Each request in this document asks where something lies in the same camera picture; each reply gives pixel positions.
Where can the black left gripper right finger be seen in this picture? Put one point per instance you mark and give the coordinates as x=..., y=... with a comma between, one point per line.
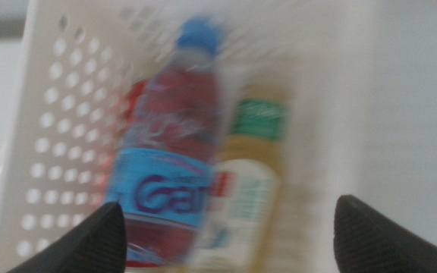
x=370, y=242

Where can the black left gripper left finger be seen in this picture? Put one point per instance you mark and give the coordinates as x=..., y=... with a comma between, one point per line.
x=93, y=246

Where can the clear water bottle blue cap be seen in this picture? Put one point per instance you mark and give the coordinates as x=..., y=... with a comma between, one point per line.
x=165, y=182

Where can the yellow tea bottle green label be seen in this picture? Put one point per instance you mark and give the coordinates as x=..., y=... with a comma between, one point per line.
x=252, y=189

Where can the red cola can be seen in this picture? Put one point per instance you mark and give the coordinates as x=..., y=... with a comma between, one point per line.
x=137, y=95

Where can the white perforated plastic basket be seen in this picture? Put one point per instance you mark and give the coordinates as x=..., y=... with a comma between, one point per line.
x=328, y=113

